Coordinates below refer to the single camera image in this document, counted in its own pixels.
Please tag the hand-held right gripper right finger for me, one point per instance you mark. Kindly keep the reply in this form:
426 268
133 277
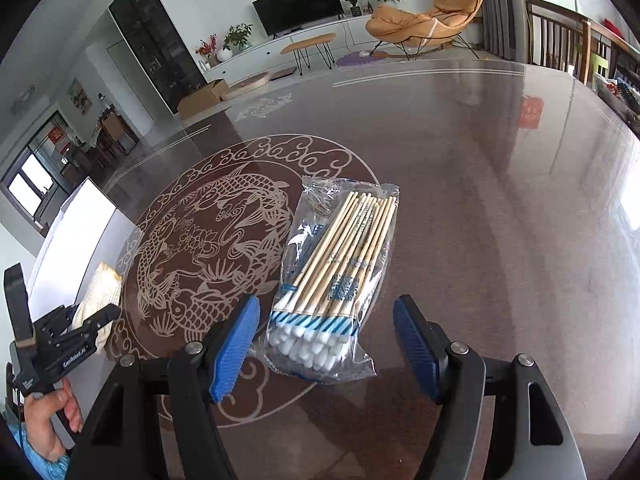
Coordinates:
417 345

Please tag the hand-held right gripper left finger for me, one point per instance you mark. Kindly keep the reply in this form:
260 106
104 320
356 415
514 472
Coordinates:
235 345

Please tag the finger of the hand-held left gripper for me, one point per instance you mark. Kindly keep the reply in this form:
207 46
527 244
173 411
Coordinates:
55 322
92 324

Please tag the white cotton glove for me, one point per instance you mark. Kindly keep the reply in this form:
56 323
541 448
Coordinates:
102 285

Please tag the white cardboard box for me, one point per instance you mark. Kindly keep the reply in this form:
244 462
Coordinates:
85 220

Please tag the bag of cotton swabs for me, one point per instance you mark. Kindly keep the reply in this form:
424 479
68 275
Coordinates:
340 270

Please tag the person's left hand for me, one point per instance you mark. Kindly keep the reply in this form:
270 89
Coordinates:
45 425

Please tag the red door poster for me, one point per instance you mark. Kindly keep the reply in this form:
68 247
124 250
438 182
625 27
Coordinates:
55 134

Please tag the round ceiling light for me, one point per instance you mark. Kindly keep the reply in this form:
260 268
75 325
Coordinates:
23 99

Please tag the brown cardboard box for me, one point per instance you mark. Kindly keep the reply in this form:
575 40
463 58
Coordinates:
200 101

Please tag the round beige floor cushion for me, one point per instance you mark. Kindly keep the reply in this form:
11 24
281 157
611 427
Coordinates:
246 86

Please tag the black glass display cabinet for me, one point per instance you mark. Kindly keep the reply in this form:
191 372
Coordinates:
150 40

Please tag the round white vase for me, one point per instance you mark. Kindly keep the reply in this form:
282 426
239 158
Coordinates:
224 55

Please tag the purple floor rug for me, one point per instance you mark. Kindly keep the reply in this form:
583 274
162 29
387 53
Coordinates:
357 58

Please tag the white television cabinet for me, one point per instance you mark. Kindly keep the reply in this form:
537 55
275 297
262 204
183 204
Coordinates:
260 52

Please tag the red flower arrangement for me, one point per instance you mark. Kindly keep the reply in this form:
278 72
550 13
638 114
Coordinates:
206 46

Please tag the green potted plant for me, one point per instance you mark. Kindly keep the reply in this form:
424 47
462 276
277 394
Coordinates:
238 36

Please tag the wooden bench with metal legs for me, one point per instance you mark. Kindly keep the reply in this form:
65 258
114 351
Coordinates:
307 42

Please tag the orange lounge chair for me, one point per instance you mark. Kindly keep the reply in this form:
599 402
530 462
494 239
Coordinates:
415 22

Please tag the dark wooden chair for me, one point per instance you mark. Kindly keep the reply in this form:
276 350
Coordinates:
565 35

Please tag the black television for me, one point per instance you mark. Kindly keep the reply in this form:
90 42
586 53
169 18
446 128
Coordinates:
297 5

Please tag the small potted plant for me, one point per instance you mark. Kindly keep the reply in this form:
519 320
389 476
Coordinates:
352 4

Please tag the grey curtain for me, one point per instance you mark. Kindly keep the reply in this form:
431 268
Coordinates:
495 5

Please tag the framed wall painting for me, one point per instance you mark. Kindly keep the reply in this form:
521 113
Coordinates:
80 96

